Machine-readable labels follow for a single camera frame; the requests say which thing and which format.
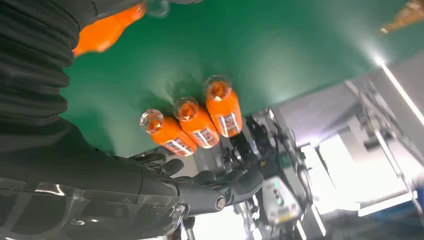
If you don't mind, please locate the white desk frame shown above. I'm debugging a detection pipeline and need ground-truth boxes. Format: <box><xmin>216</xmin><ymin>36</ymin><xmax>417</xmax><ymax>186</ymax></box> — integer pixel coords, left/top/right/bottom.
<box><xmin>344</xmin><ymin>77</ymin><xmax>424</xmax><ymax>218</ymax></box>

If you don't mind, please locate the green table mat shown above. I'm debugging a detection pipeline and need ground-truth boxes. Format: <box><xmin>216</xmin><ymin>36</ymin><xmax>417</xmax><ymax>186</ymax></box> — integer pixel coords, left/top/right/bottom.
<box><xmin>61</xmin><ymin>0</ymin><xmax>424</xmax><ymax>158</ymax></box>

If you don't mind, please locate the yellow plastic sheet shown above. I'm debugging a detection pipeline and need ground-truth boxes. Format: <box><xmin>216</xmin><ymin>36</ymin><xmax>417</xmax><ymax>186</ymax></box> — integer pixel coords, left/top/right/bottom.
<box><xmin>377</xmin><ymin>0</ymin><xmax>424</xmax><ymax>36</ymax></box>

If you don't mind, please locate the grey control box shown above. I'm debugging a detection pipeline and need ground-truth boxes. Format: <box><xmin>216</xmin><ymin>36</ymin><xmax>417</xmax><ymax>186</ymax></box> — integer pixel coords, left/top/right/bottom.
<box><xmin>264</xmin><ymin>177</ymin><xmax>303</xmax><ymax>227</ymax></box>

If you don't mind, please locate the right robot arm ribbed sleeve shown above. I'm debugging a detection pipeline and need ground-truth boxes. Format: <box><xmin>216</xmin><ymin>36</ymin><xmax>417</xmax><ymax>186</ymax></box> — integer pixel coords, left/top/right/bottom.
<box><xmin>0</xmin><ymin>0</ymin><xmax>82</xmax><ymax>153</ymax></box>

